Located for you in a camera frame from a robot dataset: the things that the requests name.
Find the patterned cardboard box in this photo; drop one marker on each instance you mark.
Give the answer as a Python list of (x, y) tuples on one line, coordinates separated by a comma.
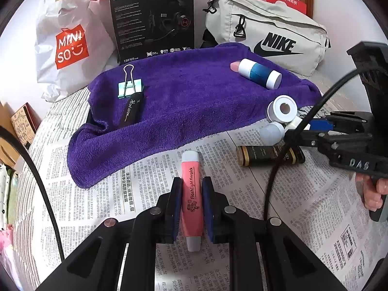
[(24, 124)]

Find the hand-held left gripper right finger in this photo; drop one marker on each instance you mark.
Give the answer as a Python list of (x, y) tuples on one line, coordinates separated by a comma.
[(209, 212)]

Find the green binder clip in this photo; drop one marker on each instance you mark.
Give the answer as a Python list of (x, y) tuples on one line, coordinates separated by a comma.
[(130, 88)]

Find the purple towel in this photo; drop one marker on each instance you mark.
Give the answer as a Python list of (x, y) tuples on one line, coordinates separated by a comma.
[(188, 112)]

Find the floral printed bedding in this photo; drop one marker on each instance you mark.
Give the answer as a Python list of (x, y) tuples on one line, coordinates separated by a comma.
[(7, 194)]

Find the pink marker pen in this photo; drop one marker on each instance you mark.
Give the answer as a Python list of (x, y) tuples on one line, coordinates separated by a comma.
[(191, 194)]

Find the grey waist bag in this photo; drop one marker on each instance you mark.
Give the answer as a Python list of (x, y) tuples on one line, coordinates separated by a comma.
[(272, 18)]

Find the small white cylinder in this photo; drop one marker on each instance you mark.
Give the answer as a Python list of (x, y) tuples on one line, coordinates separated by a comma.
[(271, 133)]

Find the wooden headboard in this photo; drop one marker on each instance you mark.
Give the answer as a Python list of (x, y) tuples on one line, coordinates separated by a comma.
[(6, 151)]

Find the dark tube with gold bands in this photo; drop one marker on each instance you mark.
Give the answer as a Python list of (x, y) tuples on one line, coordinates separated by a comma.
[(260, 156)]

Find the blue and white bottle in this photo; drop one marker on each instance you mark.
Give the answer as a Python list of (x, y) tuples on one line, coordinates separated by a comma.
[(257, 72)]

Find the person's right hand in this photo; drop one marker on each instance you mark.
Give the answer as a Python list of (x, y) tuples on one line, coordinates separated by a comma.
[(368, 194)]

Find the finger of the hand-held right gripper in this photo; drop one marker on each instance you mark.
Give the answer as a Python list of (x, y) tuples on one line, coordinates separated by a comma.
[(321, 124), (303, 136)]

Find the newspaper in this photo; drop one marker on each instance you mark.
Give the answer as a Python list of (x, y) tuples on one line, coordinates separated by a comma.
[(121, 194)]

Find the white plastic shopping bag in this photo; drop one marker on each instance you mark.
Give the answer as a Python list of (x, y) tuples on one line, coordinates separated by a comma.
[(54, 15)]

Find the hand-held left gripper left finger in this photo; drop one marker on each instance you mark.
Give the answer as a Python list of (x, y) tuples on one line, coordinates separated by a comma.
[(174, 212)]

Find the white tape roll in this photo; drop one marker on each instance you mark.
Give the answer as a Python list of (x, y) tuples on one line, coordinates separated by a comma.
[(292, 101)]

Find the black lighter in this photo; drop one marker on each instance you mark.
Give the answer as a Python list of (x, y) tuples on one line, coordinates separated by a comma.
[(130, 112)]

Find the black headset box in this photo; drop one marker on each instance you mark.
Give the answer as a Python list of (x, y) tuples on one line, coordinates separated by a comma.
[(136, 21)]

